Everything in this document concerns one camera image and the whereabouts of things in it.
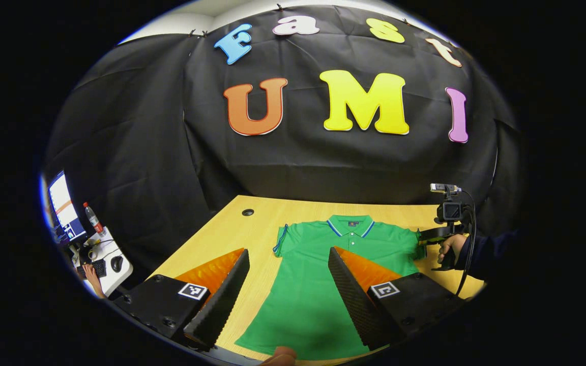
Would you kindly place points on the black computer mouse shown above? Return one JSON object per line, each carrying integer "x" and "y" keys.
{"x": 117, "y": 263}

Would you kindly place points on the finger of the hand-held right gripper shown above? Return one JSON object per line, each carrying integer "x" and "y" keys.
{"x": 428, "y": 235}

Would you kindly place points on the red capped plastic bottle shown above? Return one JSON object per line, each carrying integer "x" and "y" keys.
{"x": 93, "y": 219}

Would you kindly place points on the black backdrop cloth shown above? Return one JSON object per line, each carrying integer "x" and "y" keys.
{"x": 298, "y": 162}

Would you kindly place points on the white side desk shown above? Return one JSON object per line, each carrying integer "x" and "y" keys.
{"x": 117, "y": 277}

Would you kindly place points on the black table grommet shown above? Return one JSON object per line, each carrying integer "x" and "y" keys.
{"x": 247, "y": 212}

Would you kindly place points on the computer monitor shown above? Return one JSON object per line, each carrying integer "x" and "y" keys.
{"x": 64, "y": 208}

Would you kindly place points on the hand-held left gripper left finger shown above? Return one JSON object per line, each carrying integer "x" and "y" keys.
{"x": 222, "y": 305}

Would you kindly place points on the black keyboard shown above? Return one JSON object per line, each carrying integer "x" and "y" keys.
{"x": 98, "y": 268}

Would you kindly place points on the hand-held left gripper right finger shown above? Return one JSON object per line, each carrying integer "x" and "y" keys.
{"x": 359, "y": 310}

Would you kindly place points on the green T-shirt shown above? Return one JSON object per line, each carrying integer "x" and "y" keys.
{"x": 313, "y": 284}

